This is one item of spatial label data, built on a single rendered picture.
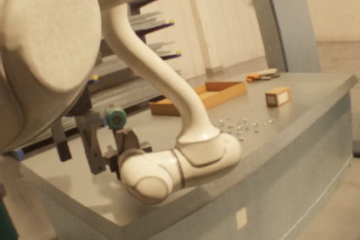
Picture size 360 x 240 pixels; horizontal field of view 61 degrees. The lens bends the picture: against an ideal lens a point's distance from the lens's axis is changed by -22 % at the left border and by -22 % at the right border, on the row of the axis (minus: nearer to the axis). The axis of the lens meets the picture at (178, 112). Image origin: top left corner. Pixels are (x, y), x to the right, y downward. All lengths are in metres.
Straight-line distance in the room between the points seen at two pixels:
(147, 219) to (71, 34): 0.74
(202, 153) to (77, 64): 0.64
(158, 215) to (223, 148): 0.24
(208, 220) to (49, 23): 1.01
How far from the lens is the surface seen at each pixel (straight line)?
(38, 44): 0.20
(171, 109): 1.83
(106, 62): 5.09
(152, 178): 0.79
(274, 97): 1.64
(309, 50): 3.11
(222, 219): 1.21
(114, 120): 1.08
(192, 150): 0.85
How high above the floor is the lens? 1.08
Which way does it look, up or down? 13 degrees down
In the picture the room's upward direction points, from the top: 12 degrees counter-clockwise
